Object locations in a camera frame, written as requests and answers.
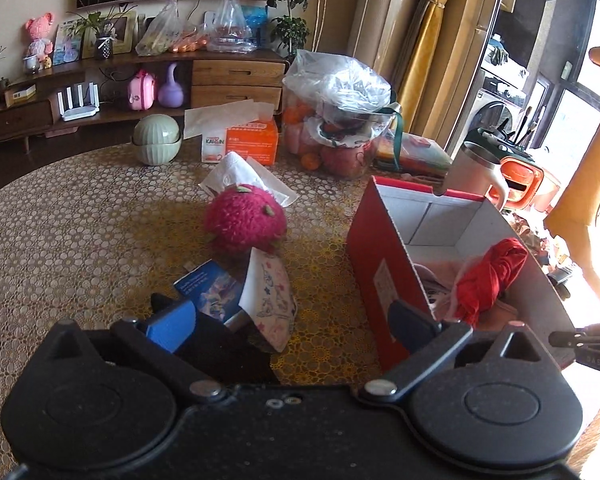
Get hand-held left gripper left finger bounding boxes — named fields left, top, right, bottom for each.
left=40, top=300, right=226, bottom=403

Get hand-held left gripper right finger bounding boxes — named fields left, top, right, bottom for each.
left=359, top=300, right=563, bottom=403

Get black cloth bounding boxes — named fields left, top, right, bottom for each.
left=150, top=292, right=281, bottom=386

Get blue printed packet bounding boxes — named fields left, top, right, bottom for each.
left=173, top=259, right=245, bottom=322

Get red and white cardboard box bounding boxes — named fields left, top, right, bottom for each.
left=345, top=176, right=578, bottom=376

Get red cloth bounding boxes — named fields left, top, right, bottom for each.
left=455, top=237, right=530, bottom=328

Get black remote control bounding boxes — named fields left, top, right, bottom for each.
left=550, top=265, right=576, bottom=293

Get snack wrappers pile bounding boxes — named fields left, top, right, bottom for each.
left=502, top=210, right=573, bottom=266

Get pink plush dragon fruit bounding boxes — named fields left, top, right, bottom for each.
left=202, top=183, right=288, bottom=256

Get yellow chair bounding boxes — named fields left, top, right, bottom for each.
left=544, top=45, right=600, bottom=318

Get beige mug with steel rim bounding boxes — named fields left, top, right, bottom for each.
left=445, top=141, right=510, bottom=211

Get orange and green storage case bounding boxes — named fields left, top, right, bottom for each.
left=465, top=127, right=563, bottom=213

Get clear plastic organizer box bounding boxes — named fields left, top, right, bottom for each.
left=375, top=134, right=453, bottom=176

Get green ribbon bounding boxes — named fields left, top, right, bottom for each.
left=380, top=101, right=406, bottom=173

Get green round bowls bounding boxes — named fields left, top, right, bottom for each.
left=131, top=114, right=183, bottom=167

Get orange tissue box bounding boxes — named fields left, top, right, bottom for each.
left=182, top=100, right=280, bottom=167

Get washing machine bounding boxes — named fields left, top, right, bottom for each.
left=472, top=67, right=531, bottom=146

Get purple vase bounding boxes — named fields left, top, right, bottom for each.
left=157, top=62, right=185, bottom=108

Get white router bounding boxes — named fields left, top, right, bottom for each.
left=55, top=84, right=102, bottom=122

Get pink toy backpack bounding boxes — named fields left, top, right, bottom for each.
left=127, top=70, right=158, bottom=111

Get clear plastic bag of fruit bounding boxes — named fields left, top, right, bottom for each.
left=281, top=50, right=398, bottom=181

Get wooden cabinet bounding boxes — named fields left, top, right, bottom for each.
left=0, top=47, right=291, bottom=148

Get yellow curtain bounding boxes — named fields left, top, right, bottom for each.
left=397, top=0, right=468, bottom=136

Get small white box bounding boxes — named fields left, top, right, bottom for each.
left=5, top=84, right=37, bottom=108

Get bag of oranges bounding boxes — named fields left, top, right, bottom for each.
left=169, top=25, right=211, bottom=55

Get small plant in silver pot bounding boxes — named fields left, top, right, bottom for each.
left=67, top=0, right=131, bottom=61

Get plastic bag of green fruit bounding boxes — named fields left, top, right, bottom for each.
left=135, top=0, right=181, bottom=57

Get plastic bag with red tray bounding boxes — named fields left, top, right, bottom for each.
left=206, top=0, right=258, bottom=55

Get blue plastic package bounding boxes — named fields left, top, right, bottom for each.
left=244, top=5, right=272, bottom=43

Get pink toy figure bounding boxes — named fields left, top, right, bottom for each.
left=24, top=11, right=55, bottom=58

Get green picture frame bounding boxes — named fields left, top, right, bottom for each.
left=82, top=10, right=138, bottom=59

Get blue picture frame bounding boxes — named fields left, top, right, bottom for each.
left=52, top=19, right=84, bottom=67

